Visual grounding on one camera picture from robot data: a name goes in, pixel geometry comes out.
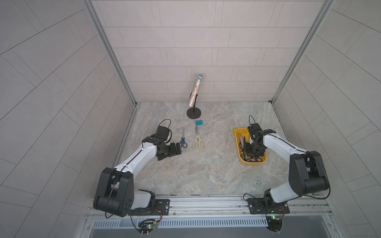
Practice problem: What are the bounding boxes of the yellow storage box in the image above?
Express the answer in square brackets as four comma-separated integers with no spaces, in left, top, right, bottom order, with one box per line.
[233,128,267,165]

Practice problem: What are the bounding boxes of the blue handled scissors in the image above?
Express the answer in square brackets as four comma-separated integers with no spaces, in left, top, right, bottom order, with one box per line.
[180,127,188,148]

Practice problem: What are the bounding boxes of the beige kitchen scissors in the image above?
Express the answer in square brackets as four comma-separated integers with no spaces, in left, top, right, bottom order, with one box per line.
[191,125,205,150]

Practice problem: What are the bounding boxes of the pink kitchen scissors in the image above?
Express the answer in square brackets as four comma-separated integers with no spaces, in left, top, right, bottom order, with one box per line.
[239,134,246,161]

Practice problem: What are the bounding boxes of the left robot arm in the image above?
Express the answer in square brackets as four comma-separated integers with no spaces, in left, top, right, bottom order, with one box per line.
[93,136,182,217]

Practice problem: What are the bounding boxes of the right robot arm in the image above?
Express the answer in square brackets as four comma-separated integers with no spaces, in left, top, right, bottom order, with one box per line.
[244,124,330,206]

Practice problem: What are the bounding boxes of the teal sponge block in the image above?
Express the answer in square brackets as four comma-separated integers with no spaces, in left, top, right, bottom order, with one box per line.
[195,120,203,126]

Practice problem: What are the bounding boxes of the black microphone stand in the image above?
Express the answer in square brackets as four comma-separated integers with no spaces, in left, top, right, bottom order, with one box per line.
[187,94,201,119]

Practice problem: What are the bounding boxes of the glitter microphone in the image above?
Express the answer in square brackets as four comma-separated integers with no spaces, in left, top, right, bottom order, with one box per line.
[188,74,204,107]

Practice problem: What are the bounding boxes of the left circuit board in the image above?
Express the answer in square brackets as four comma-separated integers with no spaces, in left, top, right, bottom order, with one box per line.
[138,219,158,234]

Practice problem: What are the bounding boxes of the circuit board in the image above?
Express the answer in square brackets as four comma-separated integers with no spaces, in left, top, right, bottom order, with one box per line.
[138,219,158,234]
[266,216,283,233]

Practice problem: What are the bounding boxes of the right circuit board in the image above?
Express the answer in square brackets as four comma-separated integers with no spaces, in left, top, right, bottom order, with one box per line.
[266,216,283,233]

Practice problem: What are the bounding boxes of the black handled scissors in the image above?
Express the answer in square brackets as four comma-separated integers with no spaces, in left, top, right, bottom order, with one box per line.
[240,151,266,163]

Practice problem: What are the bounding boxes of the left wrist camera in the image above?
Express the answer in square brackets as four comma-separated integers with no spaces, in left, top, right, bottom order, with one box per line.
[154,126,172,143]

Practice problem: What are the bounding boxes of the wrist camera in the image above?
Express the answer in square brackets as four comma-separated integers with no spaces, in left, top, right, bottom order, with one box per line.
[154,126,172,143]
[248,123,262,135]

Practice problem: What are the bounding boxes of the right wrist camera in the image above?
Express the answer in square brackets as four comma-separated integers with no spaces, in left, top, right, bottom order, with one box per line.
[248,123,262,135]

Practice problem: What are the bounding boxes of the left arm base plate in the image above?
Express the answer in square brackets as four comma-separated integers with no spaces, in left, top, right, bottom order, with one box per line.
[128,199,170,216]

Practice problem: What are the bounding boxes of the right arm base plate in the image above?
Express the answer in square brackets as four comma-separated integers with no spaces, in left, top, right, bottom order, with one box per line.
[246,197,290,215]

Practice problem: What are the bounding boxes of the aluminium rail frame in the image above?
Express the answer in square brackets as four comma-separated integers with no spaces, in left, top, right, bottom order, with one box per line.
[83,194,334,221]

